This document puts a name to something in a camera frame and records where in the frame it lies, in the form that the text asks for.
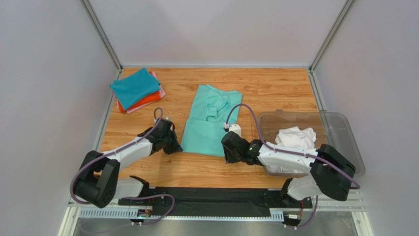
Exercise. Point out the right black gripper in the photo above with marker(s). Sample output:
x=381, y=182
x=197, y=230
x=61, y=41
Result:
x=229, y=149

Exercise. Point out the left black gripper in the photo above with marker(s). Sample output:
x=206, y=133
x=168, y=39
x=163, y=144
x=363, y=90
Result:
x=176, y=146

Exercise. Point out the mint green t shirt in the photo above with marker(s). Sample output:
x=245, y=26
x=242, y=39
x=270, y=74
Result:
x=204, y=128

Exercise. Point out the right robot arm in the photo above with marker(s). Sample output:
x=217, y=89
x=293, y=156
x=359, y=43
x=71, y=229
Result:
x=326, y=170

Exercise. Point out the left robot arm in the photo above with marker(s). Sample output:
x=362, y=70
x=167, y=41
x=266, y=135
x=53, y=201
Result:
x=97, y=182

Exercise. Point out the folded orange t shirt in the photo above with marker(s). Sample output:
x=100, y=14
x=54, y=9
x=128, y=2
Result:
x=144, y=100

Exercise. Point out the black base mat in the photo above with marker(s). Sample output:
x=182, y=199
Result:
x=224, y=202

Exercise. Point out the white t shirt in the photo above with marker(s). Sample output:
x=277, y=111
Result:
x=293, y=138

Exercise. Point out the folded teal t shirt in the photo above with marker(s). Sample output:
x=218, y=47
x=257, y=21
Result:
x=135, y=87

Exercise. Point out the clear plastic bin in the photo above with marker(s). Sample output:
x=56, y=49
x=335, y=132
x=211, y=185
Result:
x=331, y=128

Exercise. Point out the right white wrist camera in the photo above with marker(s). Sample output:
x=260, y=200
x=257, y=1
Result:
x=235, y=128

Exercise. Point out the aluminium frame rail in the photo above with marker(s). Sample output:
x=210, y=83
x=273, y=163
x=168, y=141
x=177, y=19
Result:
x=327, y=217

